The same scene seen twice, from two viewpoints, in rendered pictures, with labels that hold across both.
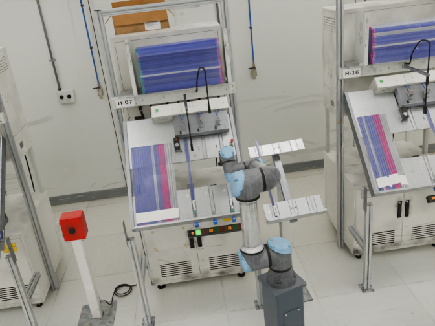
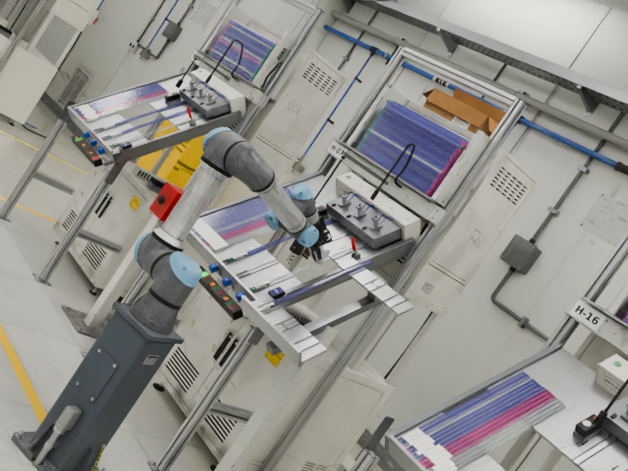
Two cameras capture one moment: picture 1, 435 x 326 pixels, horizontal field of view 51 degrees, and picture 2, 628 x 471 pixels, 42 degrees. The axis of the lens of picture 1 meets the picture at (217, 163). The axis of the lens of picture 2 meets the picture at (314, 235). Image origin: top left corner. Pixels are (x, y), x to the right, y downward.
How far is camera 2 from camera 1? 2.51 m
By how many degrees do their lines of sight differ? 51
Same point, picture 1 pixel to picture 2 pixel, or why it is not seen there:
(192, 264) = (194, 382)
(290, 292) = (129, 326)
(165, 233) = (215, 311)
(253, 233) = (177, 209)
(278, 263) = (158, 275)
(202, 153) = not seen: hidden behind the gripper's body
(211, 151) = (332, 247)
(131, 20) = (445, 104)
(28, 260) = (130, 229)
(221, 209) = (249, 281)
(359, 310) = not seen: outside the picture
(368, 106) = (561, 382)
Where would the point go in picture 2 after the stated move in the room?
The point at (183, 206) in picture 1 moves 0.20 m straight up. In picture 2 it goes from (234, 249) to (262, 207)
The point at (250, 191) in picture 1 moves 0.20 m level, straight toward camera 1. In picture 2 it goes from (213, 147) to (162, 115)
